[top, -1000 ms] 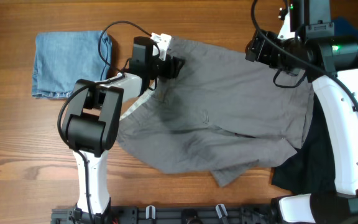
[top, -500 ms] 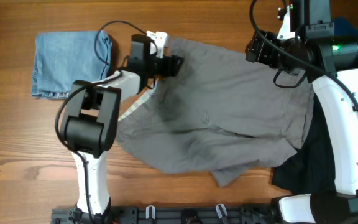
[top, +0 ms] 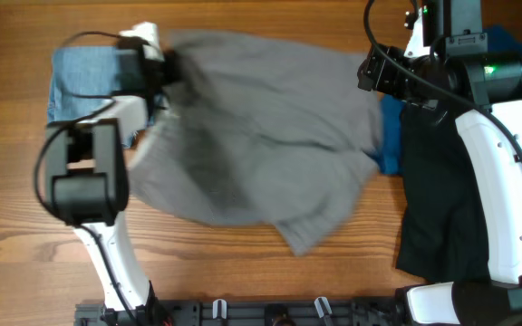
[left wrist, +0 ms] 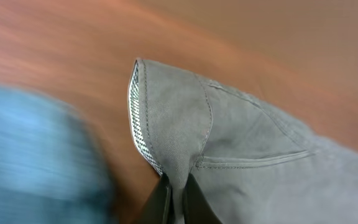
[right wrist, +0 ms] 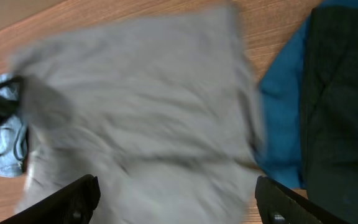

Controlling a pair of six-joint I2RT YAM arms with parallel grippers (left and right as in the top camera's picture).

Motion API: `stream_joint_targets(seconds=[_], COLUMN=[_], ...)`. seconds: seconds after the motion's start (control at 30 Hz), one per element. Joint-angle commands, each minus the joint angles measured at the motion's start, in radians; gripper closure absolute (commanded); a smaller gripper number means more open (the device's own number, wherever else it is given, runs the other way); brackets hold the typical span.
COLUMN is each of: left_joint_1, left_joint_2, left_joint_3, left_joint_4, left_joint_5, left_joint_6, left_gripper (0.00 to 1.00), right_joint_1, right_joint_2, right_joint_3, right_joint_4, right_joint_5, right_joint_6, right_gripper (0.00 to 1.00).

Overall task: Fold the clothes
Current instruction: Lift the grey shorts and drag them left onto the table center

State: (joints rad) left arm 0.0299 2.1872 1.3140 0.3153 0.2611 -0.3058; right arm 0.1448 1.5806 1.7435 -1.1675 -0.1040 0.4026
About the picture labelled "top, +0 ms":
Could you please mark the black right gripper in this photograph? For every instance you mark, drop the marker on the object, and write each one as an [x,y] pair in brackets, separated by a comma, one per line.
[378,73]

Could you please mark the grey shorts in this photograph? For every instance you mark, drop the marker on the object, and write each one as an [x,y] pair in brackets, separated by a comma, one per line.
[260,131]

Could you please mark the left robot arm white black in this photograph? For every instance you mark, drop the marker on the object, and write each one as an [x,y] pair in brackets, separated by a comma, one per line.
[87,186]

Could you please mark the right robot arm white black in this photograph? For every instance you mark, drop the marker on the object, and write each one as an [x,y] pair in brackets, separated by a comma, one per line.
[447,61]

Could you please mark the folded light blue jeans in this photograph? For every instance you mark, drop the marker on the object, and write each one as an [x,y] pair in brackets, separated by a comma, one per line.
[81,75]

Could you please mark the blue shirt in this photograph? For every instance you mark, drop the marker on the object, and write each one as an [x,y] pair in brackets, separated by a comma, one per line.
[388,156]

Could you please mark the black garment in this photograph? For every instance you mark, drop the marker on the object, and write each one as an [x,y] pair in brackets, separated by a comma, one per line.
[463,185]

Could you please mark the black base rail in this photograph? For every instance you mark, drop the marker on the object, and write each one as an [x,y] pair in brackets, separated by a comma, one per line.
[354,312]

